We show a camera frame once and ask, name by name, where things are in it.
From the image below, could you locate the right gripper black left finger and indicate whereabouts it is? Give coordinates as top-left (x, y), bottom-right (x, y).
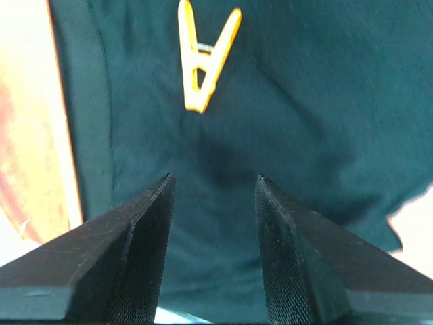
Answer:
top-left (1, 175), bottom-right (175, 322)

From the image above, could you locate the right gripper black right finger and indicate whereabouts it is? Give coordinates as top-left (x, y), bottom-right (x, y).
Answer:
top-left (255, 176), bottom-right (432, 324)

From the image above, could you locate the black underwear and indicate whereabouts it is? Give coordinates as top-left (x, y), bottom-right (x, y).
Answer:
top-left (50, 1), bottom-right (432, 322)

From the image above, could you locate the orange clothespin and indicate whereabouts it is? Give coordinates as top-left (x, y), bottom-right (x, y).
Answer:
top-left (177, 1), bottom-right (242, 114)

